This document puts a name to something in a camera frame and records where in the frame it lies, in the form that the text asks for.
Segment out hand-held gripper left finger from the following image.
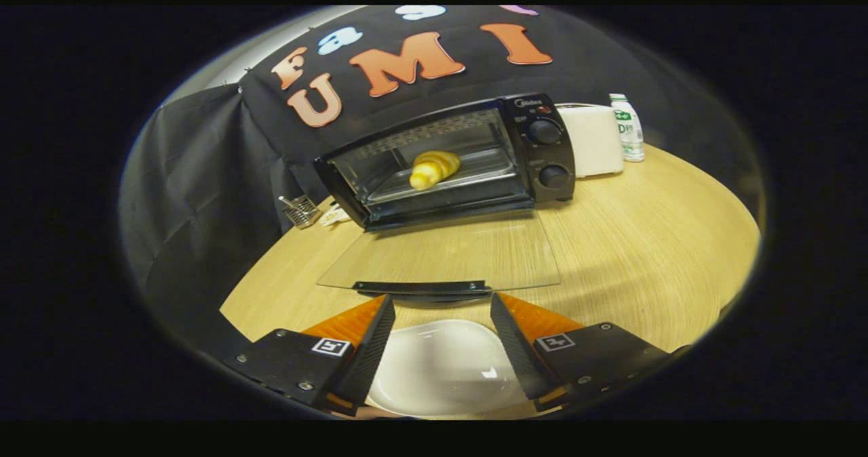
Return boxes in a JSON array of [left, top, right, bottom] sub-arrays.
[[234, 294, 396, 417]]

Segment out white plate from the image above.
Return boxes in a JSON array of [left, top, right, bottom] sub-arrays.
[[366, 319, 530, 417]]

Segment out clear utensil holder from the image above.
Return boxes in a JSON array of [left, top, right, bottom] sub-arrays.
[[278, 195, 323, 230]]

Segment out black toaster oven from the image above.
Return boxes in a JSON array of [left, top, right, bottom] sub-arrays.
[[313, 92, 577, 309]]

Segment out black backdrop cloth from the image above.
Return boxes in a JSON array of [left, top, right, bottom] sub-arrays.
[[119, 5, 760, 349]]

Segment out white bottle green label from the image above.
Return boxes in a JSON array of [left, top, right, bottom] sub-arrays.
[[608, 93, 646, 163]]

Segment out white pop-up toaster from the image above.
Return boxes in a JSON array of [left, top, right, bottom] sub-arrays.
[[556, 103, 625, 178]]

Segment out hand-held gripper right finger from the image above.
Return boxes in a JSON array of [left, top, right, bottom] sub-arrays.
[[490, 292, 679, 412]]

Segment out yellow croissant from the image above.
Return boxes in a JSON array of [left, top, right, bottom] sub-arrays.
[[409, 150, 462, 191]]

